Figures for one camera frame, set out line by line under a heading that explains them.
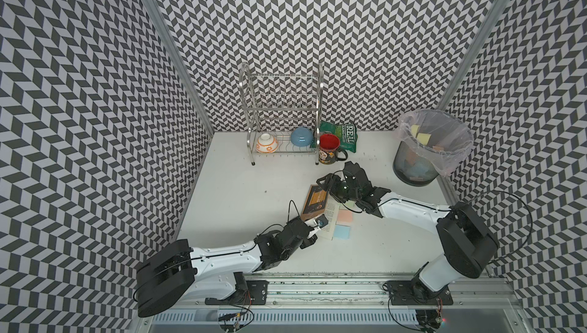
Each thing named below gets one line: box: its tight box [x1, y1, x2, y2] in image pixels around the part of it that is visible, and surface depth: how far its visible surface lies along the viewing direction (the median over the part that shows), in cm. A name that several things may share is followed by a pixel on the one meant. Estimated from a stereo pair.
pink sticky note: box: [337, 209, 353, 223], surface depth 90 cm
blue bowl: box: [290, 126, 314, 147], surface depth 110 cm
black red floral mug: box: [318, 132, 348, 165], surface depth 104 cm
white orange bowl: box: [256, 132, 279, 154], surface depth 106 cm
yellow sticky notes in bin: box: [410, 125, 432, 146], surface depth 98 cm
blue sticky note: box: [332, 224, 351, 240], surface depth 87 cm
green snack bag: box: [319, 120, 358, 154], surface depth 118 cm
